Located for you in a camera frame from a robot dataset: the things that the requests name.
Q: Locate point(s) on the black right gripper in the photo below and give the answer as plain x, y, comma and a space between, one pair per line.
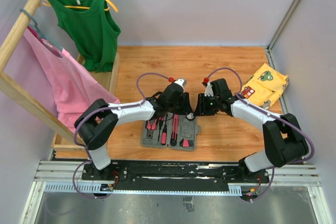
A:
201, 109

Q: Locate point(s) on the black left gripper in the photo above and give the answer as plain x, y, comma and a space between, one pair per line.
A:
186, 107

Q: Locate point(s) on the grey plastic tool case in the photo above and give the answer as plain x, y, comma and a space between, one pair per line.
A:
187, 129

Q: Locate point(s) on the pink handled pliers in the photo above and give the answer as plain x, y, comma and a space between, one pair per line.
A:
150, 127

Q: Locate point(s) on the pink hex key set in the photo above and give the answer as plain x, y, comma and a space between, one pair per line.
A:
185, 143

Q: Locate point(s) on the black electrical tape roll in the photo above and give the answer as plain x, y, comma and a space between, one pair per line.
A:
190, 116

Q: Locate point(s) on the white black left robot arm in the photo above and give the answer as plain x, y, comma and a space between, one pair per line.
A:
96, 124

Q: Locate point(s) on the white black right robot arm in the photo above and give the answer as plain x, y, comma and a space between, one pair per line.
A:
284, 141

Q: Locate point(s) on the yellow patterned cloth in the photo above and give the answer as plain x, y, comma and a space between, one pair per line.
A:
265, 87

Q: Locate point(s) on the pink shirt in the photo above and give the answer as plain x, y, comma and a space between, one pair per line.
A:
74, 88

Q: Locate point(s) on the wooden clothes rack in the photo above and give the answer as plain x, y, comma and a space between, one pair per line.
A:
63, 138

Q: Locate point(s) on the green tank top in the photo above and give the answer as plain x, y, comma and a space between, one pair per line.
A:
91, 26

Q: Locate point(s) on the grey clothes hanger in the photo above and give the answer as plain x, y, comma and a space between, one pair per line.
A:
39, 32

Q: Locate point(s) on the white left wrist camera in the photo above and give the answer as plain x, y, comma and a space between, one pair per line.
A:
181, 82

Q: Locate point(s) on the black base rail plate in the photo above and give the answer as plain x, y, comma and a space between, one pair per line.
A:
173, 175

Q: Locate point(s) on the aluminium frame post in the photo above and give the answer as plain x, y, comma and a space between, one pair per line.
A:
283, 24

